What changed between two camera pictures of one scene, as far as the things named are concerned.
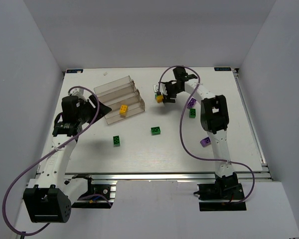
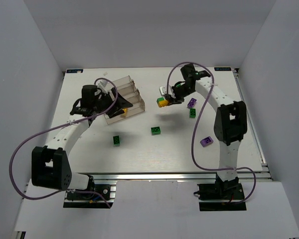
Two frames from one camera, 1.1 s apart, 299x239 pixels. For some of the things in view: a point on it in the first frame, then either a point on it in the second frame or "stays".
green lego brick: x=192 y=113 stays
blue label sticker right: x=223 y=69 stays
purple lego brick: x=206 y=141 stays
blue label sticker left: x=74 y=70 stays
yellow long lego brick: x=160 y=98 to x=163 y=103
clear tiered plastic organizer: x=122 y=96 stays
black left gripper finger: x=103 y=110 to x=116 y=112
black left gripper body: x=91 y=109 to x=113 y=102
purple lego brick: x=192 y=103 stays
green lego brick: x=155 y=130 stays
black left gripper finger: x=93 y=99 to x=122 y=103
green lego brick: x=116 y=141 stays
